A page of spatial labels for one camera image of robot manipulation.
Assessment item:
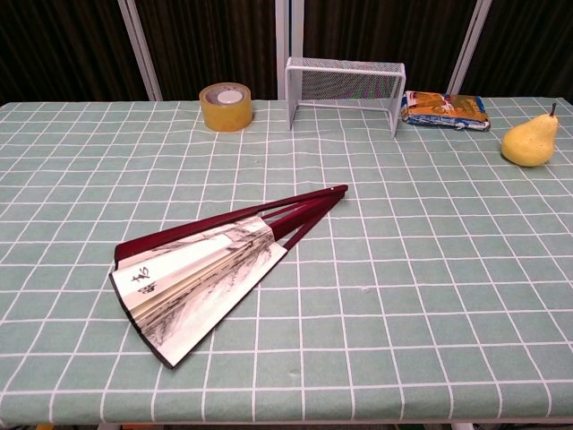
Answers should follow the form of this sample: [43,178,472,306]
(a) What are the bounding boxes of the dark red paper folding fan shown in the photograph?
[109,184,349,370]

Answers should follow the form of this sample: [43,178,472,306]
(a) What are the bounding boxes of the yellow packing tape roll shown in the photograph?
[199,82,254,133]

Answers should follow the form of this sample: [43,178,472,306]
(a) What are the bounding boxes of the green white checked tablecloth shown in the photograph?
[0,96,573,426]

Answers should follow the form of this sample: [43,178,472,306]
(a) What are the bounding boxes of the orange and blue snack packet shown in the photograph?
[401,90,492,133]

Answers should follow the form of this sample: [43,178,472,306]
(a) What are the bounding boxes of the yellow pear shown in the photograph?
[500,102,560,168]

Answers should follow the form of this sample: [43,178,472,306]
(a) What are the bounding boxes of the white wire mesh rack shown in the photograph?
[285,56,406,138]

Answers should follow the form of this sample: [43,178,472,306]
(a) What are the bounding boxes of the white partition frame post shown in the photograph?
[116,0,163,101]
[447,0,493,96]
[275,0,305,100]

